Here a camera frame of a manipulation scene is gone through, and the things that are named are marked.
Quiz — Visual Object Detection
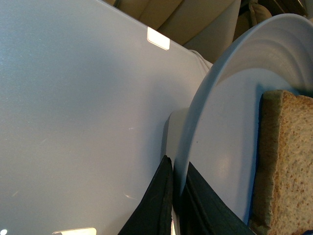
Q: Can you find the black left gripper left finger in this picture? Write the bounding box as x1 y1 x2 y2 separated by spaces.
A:
119 155 173 235

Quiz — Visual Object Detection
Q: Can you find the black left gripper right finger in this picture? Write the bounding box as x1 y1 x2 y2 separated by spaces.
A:
179 163 254 235

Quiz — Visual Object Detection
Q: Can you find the grey round plate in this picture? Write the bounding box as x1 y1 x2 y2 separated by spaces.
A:
173 14 313 222

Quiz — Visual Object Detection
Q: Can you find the bread slice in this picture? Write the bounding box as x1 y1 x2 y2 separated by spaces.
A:
249 90 313 235

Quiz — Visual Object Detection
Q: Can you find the beige chair left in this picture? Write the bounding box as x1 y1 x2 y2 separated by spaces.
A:
107 0 241 63

